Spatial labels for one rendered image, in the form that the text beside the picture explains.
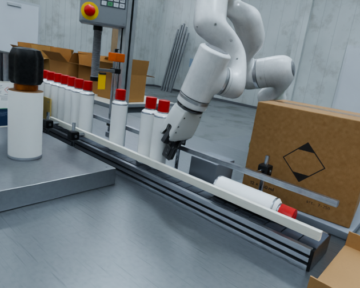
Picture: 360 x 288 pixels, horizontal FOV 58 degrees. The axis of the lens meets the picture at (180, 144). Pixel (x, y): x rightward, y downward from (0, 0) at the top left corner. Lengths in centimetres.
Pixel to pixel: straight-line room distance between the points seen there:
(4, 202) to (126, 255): 31
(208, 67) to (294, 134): 29
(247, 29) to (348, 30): 893
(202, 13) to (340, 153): 50
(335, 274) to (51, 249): 55
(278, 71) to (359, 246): 71
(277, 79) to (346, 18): 890
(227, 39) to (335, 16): 942
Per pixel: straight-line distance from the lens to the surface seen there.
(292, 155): 92
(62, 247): 68
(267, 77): 133
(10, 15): 1039
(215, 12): 90
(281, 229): 75
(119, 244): 69
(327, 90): 1007
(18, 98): 94
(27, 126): 96
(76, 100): 126
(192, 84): 82
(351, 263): 82
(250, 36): 124
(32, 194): 84
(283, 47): 1064
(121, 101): 107
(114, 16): 127
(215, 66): 80
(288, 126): 91
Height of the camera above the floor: 120
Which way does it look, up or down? 14 degrees down
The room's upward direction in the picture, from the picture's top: 8 degrees clockwise
